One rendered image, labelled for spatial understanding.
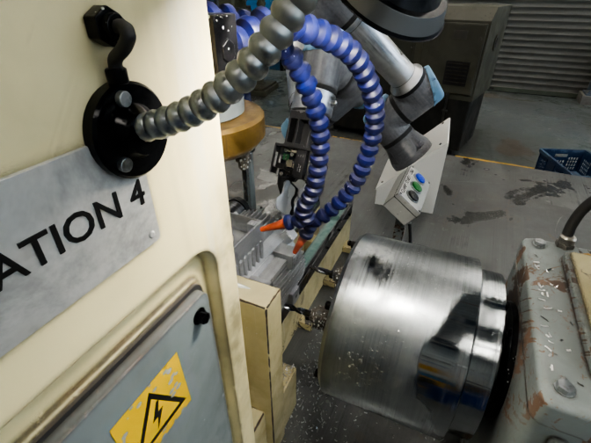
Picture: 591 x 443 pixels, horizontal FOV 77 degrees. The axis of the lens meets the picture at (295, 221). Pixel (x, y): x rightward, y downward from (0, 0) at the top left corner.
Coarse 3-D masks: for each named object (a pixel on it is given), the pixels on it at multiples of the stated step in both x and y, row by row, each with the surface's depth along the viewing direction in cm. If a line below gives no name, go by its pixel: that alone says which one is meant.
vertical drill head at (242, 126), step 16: (208, 0) 38; (240, 112) 45; (256, 112) 47; (224, 128) 41; (240, 128) 42; (256, 128) 44; (224, 144) 41; (240, 144) 43; (256, 144) 45; (224, 160) 43; (240, 160) 52
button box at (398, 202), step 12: (408, 168) 94; (396, 180) 94; (408, 180) 88; (396, 192) 83; (420, 192) 87; (384, 204) 84; (396, 204) 83; (408, 204) 82; (420, 204) 85; (396, 216) 84; (408, 216) 83
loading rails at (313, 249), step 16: (336, 224) 100; (320, 240) 95; (336, 240) 101; (320, 256) 90; (336, 256) 105; (304, 272) 83; (304, 288) 84; (304, 304) 86; (288, 320) 78; (304, 320) 85; (288, 336) 81
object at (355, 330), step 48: (384, 240) 53; (336, 288) 47; (384, 288) 46; (432, 288) 45; (480, 288) 44; (336, 336) 46; (384, 336) 44; (432, 336) 42; (480, 336) 42; (336, 384) 48; (384, 384) 44; (432, 384) 42; (480, 384) 41; (432, 432) 45
